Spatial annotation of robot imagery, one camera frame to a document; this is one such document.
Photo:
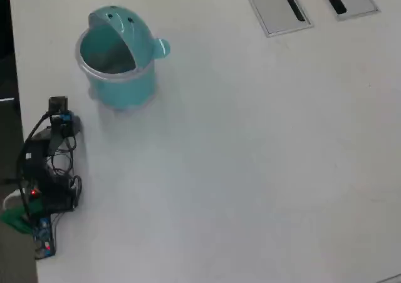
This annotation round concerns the green arm base clamp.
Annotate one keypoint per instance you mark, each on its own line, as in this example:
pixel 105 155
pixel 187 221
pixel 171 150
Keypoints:
pixel 12 217

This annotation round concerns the blue controller circuit board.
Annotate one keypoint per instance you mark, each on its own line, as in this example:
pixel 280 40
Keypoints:
pixel 45 236

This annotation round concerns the black wrist camera board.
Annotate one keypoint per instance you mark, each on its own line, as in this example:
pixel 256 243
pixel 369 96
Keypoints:
pixel 58 104

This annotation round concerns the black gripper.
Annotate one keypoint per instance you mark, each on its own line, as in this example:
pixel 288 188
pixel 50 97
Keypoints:
pixel 64 131

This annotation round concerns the blue lego block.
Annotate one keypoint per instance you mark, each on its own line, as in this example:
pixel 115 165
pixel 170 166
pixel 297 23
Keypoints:
pixel 66 117

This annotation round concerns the teal whale-shaped bin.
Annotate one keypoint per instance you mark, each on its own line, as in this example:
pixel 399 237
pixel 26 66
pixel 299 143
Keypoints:
pixel 125 82

